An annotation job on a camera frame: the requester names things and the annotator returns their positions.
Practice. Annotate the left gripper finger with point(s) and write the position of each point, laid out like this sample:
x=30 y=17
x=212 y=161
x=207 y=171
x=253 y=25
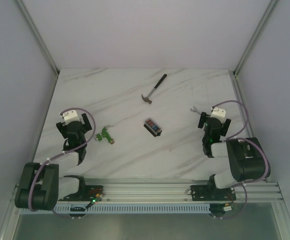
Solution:
x=86 y=123
x=62 y=128

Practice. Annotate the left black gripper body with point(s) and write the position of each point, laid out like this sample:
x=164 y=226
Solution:
x=86 y=122

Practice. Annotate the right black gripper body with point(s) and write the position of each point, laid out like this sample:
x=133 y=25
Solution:
x=204 y=138

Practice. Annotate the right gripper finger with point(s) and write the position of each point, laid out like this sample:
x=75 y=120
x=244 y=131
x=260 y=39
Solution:
x=202 y=120
x=225 y=127

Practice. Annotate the black fuse box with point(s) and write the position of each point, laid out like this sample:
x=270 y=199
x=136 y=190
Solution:
x=152 y=128

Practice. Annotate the clear plastic fuse box cover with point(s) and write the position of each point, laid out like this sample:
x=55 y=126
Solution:
x=153 y=125

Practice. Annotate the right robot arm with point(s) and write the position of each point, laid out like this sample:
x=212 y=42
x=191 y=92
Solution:
x=246 y=158

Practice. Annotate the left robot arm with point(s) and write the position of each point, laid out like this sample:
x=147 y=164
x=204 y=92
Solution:
x=42 y=185

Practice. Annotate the silver open-end wrench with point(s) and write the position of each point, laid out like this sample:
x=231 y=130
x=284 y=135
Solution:
x=195 y=110

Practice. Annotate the green plastic tap fitting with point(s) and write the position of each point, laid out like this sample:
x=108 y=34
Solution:
x=104 y=134

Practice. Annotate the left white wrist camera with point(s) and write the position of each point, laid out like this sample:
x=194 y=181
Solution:
x=70 y=116

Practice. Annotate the right aluminium frame post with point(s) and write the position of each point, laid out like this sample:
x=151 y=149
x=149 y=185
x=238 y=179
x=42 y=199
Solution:
x=265 y=18

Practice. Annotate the aluminium frame post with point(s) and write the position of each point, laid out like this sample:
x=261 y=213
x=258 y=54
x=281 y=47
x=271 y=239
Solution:
x=37 y=36
x=265 y=18

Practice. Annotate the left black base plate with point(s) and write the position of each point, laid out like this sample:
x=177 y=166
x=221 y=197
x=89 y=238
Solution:
x=90 y=192

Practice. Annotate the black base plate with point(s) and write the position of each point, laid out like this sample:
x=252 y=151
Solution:
x=90 y=192
x=206 y=193

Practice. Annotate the claw hammer black handle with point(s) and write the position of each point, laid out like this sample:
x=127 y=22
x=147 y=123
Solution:
x=146 y=99

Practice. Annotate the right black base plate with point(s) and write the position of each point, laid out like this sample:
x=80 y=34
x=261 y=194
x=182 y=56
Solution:
x=206 y=193

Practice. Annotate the aluminium rail base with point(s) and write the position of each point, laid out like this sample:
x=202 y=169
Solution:
x=169 y=191

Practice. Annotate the white slotted cable duct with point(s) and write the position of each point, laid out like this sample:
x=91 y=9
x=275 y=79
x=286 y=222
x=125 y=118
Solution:
x=139 y=208

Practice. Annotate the left aluminium frame post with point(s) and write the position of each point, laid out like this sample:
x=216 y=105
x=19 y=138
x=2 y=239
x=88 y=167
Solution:
x=37 y=36

